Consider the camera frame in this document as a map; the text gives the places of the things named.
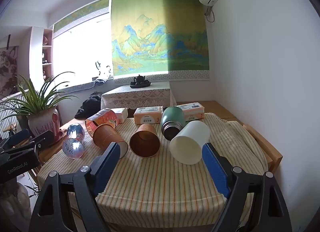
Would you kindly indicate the orange white tissue pack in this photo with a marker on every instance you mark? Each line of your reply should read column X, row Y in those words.
column 192, row 110
column 147, row 115

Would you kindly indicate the dark teapot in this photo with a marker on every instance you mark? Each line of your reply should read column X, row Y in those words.
column 139, row 79

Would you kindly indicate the white red plant pot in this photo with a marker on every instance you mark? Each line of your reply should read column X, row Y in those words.
column 41, row 124

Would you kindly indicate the striped tablecloth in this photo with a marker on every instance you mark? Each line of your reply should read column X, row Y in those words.
column 160, row 182

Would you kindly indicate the small white box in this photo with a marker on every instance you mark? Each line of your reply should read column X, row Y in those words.
column 121, row 115

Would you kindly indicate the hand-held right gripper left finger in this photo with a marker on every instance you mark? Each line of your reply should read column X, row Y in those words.
column 108, row 165

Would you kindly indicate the black bag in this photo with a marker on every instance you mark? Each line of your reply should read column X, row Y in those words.
column 88, row 106

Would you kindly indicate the rolled-up green roller blind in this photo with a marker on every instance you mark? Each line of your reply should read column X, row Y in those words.
column 82, row 13

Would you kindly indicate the white radiator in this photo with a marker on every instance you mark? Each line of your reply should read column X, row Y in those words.
column 10, row 119

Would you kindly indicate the landscape painting roller blind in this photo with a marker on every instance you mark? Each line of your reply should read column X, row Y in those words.
column 160, row 34

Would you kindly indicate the clear blue printed plastic cup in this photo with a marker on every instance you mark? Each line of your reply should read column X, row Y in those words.
column 73, row 141

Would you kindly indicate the pink saucer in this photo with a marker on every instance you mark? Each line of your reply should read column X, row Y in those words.
column 60, row 134

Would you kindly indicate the brown paper cup white base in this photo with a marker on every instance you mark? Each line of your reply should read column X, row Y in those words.
column 105, row 134

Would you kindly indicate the floral hanging scroll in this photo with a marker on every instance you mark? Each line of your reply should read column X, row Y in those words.
column 7, row 66

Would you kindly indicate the plain brown paper cup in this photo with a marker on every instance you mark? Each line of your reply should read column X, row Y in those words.
column 145, row 131

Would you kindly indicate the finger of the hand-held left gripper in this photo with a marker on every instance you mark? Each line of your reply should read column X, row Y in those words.
column 20, row 136
column 45, row 138

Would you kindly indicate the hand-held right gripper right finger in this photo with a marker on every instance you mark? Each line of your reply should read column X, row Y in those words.
column 215, row 169

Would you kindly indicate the green thermos bottle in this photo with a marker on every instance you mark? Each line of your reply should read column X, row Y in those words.
column 173, row 118

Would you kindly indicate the dark tea tray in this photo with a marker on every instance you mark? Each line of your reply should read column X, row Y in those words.
column 140, row 86

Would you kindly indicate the orange printed paper cup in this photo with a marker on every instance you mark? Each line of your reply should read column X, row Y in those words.
column 103, row 118

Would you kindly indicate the white wall shelf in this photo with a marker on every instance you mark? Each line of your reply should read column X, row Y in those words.
column 47, row 54

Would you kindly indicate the green spider plant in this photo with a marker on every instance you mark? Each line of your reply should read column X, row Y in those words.
column 37, row 96

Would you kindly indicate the small table with lace cloth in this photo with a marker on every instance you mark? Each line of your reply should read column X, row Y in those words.
column 135, row 95

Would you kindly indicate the folded towel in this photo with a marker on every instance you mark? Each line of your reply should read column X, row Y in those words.
column 102, row 80

